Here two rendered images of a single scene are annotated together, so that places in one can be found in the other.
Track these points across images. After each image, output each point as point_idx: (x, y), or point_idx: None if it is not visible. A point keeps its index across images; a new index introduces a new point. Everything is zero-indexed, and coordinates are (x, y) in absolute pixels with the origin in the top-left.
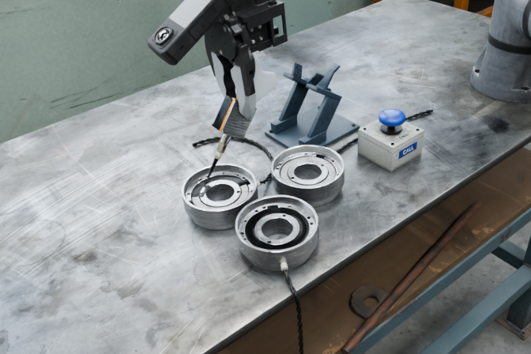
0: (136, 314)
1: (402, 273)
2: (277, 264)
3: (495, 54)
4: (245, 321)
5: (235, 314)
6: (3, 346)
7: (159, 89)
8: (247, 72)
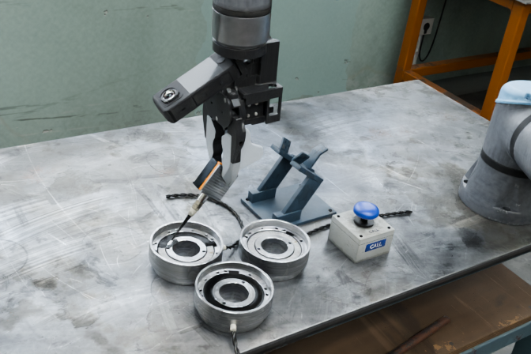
0: (87, 344)
1: None
2: (227, 325)
3: (484, 168)
4: None
5: None
6: None
7: (141, 131)
8: (237, 142)
